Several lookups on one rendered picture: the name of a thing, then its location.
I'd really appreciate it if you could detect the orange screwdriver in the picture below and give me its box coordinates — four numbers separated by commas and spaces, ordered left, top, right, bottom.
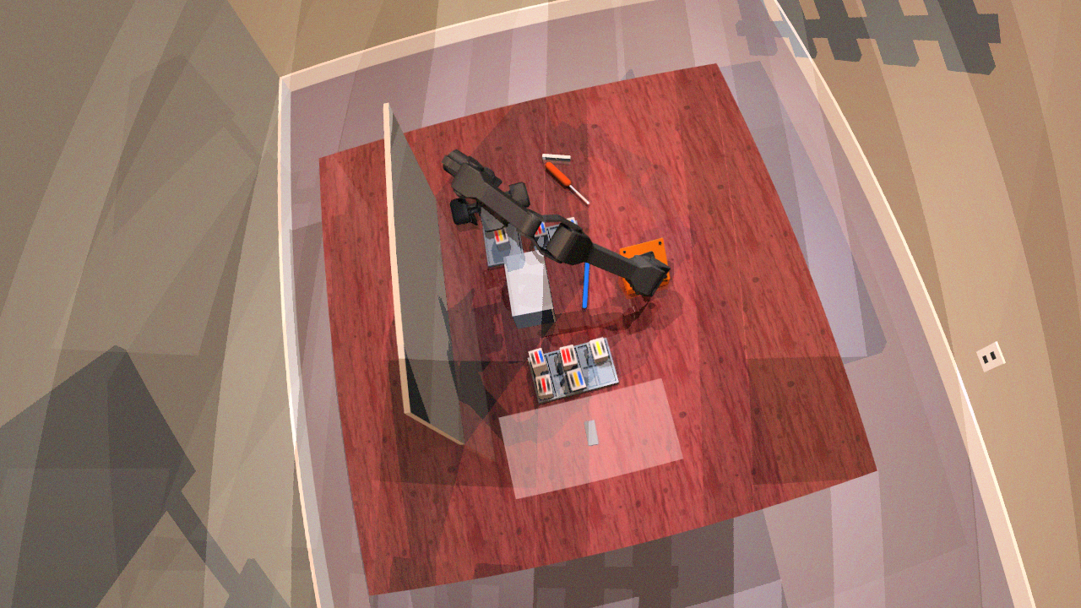
546, 162, 589, 204

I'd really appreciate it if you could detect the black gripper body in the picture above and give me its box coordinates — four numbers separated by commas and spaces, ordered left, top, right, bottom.
450, 182, 530, 225

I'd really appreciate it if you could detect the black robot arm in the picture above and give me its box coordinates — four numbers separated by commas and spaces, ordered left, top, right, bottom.
442, 149, 670, 298

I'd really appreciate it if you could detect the grey flat panel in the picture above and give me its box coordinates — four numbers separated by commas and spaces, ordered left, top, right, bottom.
383, 103, 464, 445

